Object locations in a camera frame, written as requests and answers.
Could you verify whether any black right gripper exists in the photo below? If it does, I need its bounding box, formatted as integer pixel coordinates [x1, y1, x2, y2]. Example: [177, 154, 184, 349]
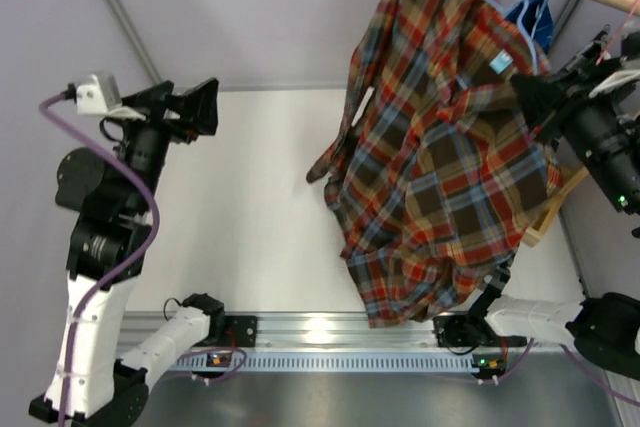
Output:
[509, 59, 640, 217]

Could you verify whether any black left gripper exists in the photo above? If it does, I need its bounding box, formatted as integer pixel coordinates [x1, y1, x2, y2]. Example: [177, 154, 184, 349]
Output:
[112, 76, 221, 211]

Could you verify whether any light blue wire hanger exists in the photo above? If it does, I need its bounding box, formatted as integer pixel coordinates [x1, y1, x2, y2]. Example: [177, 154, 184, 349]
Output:
[483, 0, 554, 75]

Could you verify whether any red brown plaid shirt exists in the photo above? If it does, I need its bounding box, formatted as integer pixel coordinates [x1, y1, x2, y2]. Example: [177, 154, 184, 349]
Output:
[306, 0, 562, 328]

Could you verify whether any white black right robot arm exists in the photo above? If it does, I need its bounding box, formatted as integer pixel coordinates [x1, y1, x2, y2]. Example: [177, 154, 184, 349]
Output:
[465, 31, 639, 379]

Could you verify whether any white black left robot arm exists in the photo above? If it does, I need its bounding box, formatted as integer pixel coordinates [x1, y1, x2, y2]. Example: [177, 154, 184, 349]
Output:
[29, 72, 226, 426]

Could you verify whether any black white checkered shirt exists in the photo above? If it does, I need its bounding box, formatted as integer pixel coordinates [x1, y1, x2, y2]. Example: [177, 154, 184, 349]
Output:
[559, 24, 627, 83]

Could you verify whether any blue plaid shirt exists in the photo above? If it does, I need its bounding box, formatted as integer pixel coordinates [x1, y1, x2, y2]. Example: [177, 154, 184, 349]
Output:
[505, 0, 554, 54]

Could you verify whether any wooden rack base tray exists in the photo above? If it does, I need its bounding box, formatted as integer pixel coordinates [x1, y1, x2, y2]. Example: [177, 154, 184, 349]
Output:
[522, 165, 589, 247]

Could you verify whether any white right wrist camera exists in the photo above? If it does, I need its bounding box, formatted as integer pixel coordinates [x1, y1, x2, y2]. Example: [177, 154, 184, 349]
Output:
[588, 60, 640, 99]

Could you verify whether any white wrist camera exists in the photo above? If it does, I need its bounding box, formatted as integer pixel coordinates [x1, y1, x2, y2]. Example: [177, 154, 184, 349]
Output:
[588, 60, 640, 99]
[71, 71, 123, 118]

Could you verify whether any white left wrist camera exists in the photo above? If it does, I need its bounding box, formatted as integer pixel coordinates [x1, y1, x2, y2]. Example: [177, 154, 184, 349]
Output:
[71, 71, 123, 118]

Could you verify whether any pink wire hanger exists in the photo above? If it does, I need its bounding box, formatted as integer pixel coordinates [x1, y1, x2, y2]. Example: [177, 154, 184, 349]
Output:
[596, 0, 640, 65]

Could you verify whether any aluminium corner frame post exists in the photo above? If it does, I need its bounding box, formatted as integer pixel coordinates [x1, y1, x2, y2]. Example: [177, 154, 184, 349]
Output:
[103, 0, 163, 84]

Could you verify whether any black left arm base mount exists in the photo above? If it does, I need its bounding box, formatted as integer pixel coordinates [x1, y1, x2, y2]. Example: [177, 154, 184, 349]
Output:
[198, 314, 258, 348]

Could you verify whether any aluminium table edge rail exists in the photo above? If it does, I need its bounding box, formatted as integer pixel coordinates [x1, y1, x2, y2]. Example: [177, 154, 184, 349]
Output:
[117, 310, 571, 348]

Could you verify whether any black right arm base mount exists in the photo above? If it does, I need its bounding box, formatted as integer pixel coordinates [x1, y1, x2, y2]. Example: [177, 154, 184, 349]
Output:
[433, 313, 528, 348]

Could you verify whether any perforated white cable duct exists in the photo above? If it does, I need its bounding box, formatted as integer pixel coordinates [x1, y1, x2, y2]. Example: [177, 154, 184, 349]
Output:
[170, 352, 479, 373]

